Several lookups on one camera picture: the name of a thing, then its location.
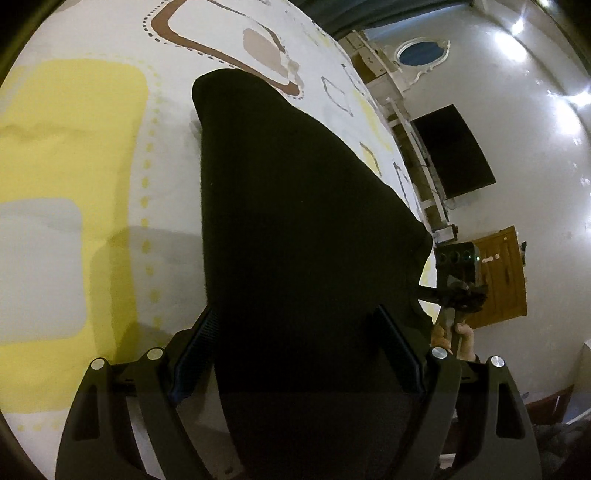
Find white dresser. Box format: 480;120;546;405
339;30;459;244

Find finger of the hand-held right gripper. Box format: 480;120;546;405
417;284;452;306

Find printed white yellow bed sheet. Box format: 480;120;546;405
0;0;438;462

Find black wall television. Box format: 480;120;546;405
410;104;498;201

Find dark pleated curtain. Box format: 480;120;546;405
298;0;483;42

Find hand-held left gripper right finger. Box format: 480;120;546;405
373;304;541;480

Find person's right hand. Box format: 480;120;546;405
430;322;479;363

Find black pants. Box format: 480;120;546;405
191;69;438;480

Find wooden door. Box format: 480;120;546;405
465;225;529;330

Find cardboard box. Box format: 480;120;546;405
344;30;393;81

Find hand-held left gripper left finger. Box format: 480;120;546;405
54;305;241;480

